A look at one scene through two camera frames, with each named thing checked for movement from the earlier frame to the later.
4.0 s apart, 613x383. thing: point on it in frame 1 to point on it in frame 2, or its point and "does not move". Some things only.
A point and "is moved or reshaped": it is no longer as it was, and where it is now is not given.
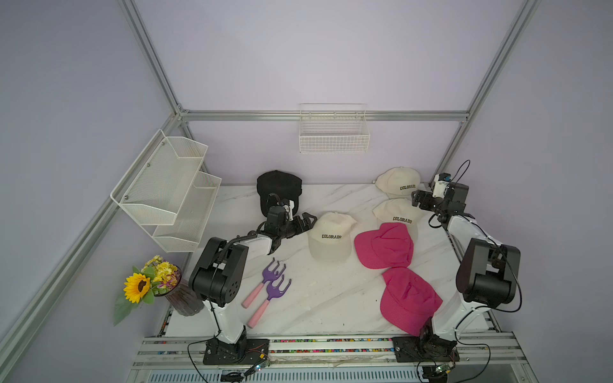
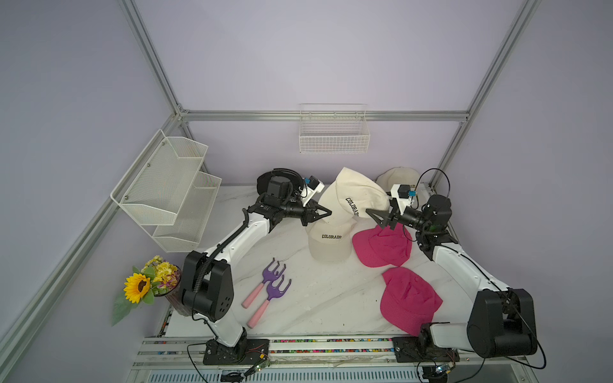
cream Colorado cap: [398, 183] does not move
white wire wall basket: [334, 128] does not move
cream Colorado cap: [399, 211] is moved or reshaped
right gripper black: [426, 198] to [383, 216]
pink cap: [389, 246] does not move
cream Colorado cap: [330, 238] does not move
